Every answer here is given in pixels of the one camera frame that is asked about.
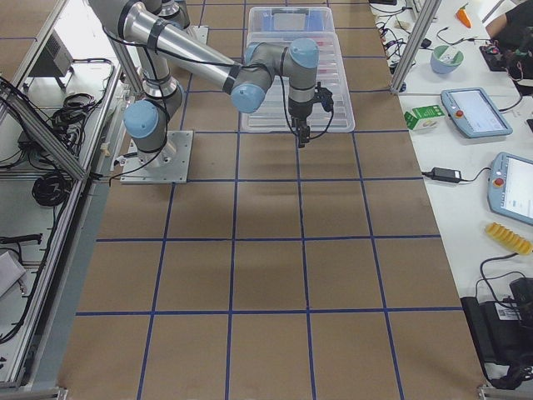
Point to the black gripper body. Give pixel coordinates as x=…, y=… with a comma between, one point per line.
x=298, y=111

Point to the clear plastic storage box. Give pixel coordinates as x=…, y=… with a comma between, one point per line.
x=282, y=25

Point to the grey box on shelf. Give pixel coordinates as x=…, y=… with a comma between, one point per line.
x=54, y=61

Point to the green white carton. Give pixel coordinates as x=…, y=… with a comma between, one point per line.
x=421, y=118

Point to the black power adapter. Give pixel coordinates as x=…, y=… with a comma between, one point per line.
x=443, y=175

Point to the light blue green bowl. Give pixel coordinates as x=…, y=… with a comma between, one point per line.
x=445, y=59

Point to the upper blue teach pendant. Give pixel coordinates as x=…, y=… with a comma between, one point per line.
x=474, y=114

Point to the blue teach pendant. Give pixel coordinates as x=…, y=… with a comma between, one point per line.
x=474, y=114
x=509, y=191

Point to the orange carrot toy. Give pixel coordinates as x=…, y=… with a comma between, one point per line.
x=463, y=17

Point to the lower blue teach pendant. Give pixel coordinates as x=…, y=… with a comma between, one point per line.
x=509, y=191

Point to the yellow ridged toy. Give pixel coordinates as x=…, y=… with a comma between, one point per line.
x=509, y=239

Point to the person in black shirt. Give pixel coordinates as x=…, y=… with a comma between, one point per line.
x=509, y=27

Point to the black device on table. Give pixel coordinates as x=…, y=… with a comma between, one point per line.
x=502, y=335

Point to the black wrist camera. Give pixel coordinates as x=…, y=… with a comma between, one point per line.
x=324, y=96

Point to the robot arm metal base plate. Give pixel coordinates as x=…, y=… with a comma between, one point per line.
x=170, y=166

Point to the aluminium frame post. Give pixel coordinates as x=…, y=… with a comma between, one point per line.
x=421, y=26

